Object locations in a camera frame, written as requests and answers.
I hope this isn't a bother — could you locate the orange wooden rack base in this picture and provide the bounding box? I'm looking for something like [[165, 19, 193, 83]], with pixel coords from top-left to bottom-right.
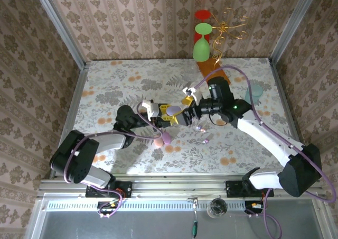
[[197, 58, 231, 85]]

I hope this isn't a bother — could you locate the teal frosted cup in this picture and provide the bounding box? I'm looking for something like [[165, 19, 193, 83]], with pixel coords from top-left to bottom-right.
[[244, 84, 264, 106]]

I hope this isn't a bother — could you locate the green wine glass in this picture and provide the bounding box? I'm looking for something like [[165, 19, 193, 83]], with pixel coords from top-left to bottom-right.
[[192, 22, 213, 62]]

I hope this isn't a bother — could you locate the red wine glass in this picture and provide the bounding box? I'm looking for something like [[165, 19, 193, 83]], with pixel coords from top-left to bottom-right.
[[194, 10, 212, 45]]

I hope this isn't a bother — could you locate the black connector block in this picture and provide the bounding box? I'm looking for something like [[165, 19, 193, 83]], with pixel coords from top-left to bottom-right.
[[97, 201, 123, 215], [244, 200, 265, 215]]

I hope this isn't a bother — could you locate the clear glass tumbler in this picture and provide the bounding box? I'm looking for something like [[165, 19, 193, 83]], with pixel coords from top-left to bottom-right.
[[208, 198, 229, 219]]

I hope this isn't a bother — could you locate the grey metal tray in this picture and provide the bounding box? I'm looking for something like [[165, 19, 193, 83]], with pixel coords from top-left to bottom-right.
[[26, 194, 338, 239]]

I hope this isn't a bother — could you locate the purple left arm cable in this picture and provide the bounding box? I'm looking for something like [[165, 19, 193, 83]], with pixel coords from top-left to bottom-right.
[[64, 101, 163, 219]]

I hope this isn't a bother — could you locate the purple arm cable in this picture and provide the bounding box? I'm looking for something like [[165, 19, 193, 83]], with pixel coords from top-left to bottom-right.
[[191, 65, 337, 239], [64, 101, 163, 219]]

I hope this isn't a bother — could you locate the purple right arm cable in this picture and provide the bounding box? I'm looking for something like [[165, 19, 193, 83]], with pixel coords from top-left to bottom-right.
[[191, 65, 337, 239]]

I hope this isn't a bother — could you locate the aluminium table side rail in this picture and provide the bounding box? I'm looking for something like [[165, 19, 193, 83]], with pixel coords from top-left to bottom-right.
[[49, 61, 92, 180], [268, 58, 319, 179]]

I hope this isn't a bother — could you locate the aluminium front rail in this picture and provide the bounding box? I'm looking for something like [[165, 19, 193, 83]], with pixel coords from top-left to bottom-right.
[[36, 173, 326, 199]]

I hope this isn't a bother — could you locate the gold wire glass rack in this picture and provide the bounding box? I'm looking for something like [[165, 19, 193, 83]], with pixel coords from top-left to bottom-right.
[[210, 7, 250, 65]]

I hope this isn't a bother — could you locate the grey slotted cable duct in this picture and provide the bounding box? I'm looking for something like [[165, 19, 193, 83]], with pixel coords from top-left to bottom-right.
[[44, 200, 265, 212]]

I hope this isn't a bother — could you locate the ratchet tool green handle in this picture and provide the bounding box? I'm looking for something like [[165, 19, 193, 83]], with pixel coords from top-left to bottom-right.
[[186, 196, 199, 238]]

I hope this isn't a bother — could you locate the aluminium frame post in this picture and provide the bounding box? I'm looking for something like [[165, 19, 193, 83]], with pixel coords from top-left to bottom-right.
[[269, 0, 323, 65], [30, 0, 88, 70]]

